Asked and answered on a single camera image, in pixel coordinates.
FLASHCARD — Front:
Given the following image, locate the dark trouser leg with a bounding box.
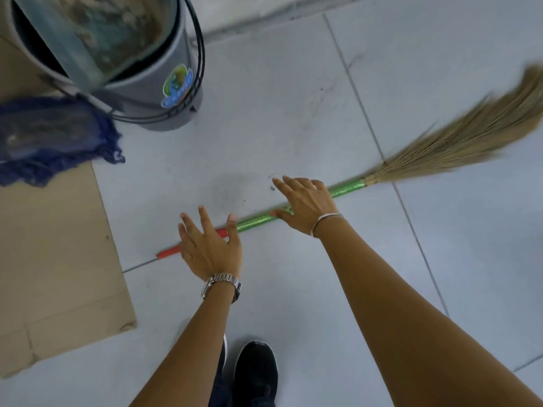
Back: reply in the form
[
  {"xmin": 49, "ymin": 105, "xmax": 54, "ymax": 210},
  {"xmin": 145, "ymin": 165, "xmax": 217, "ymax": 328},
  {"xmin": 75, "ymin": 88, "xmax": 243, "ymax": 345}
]
[{"xmin": 206, "ymin": 363, "xmax": 235, "ymax": 407}]

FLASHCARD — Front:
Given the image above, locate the person's right forearm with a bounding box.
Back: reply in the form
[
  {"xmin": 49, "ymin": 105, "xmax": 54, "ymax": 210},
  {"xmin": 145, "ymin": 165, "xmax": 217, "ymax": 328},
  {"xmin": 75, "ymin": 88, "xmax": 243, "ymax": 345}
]
[{"xmin": 315, "ymin": 215, "xmax": 543, "ymax": 407}]

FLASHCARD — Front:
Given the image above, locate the dirty blue dustpan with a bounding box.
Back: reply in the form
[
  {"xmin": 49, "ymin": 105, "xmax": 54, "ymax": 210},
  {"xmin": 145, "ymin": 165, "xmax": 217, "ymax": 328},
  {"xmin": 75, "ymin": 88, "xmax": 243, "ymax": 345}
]
[{"xmin": 12, "ymin": 0, "xmax": 175, "ymax": 94}]

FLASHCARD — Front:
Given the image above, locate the black right shoe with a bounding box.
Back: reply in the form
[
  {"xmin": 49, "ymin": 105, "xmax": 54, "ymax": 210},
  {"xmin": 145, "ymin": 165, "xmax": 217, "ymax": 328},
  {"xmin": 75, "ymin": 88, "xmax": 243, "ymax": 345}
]
[{"xmin": 232, "ymin": 340, "xmax": 280, "ymax": 407}]

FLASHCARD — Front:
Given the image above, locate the blue mop head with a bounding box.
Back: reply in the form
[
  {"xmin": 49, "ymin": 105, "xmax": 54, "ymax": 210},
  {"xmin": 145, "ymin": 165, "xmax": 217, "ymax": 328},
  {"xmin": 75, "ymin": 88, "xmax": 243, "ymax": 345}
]
[{"xmin": 0, "ymin": 90, "xmax": 126, "ymax": 188}]

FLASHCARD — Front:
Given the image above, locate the silver metal wristwatch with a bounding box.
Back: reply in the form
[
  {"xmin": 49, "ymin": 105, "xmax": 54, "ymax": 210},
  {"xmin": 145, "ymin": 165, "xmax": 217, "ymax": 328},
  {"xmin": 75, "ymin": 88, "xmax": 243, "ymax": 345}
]
[{"xmin": 200, "ymin": 273, "xmax": 242, "ymax": 305}]

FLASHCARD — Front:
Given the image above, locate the silver bangle bracelet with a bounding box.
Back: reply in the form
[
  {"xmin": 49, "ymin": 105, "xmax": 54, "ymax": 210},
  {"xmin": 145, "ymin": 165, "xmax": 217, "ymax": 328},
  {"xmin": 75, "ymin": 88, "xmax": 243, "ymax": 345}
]
[{"xmin": 310, "ymin": 212, "xmax": 344, "ymax": 239}]

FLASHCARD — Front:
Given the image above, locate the straw broom green red handle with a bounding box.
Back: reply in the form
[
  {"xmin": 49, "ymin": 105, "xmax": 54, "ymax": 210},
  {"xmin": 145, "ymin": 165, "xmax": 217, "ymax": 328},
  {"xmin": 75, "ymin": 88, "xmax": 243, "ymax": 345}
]
[{"xmin": 156, "ymin": 63, "xmax": 543, "ymax": 260}]

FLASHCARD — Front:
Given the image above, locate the flat brown cardboard sheet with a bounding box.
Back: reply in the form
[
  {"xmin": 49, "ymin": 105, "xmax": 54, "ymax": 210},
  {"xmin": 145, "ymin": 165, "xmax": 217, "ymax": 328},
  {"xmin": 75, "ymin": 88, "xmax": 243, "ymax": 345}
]
[{"xmin": 0, "ymin": 37, "xmax": 138, "ymax": 379}]

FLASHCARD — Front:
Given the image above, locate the person's right hand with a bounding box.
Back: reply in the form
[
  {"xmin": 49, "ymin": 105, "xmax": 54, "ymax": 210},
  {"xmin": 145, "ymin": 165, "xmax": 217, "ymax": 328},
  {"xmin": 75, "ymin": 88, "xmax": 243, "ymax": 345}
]
[{"xmin": 269, "ymin": 175, "xmax": 341, "ymax": 237}]

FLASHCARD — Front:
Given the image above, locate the grey plastic bucket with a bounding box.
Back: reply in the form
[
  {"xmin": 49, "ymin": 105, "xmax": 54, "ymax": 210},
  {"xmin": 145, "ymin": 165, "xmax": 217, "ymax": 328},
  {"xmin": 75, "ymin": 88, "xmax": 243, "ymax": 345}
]
[{"xmin": 0, "ymin": 0, "xmax": 206, "ymax": 132}]

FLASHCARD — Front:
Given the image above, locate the person's left forearm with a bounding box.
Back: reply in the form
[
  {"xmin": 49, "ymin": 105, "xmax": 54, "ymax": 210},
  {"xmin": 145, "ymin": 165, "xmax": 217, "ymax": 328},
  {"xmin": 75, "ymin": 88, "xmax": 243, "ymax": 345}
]
[{"xmin": 129, "ymin": 287, "xmax": 239, "ymax": 407}]

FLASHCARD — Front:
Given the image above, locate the person's left hand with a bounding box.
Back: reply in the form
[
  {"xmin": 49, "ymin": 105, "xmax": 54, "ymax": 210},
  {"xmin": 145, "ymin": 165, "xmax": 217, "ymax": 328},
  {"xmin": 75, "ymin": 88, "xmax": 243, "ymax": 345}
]
[{"xmin": 178, "ymin": 206, "xmax": 243, "ymax": 283}]

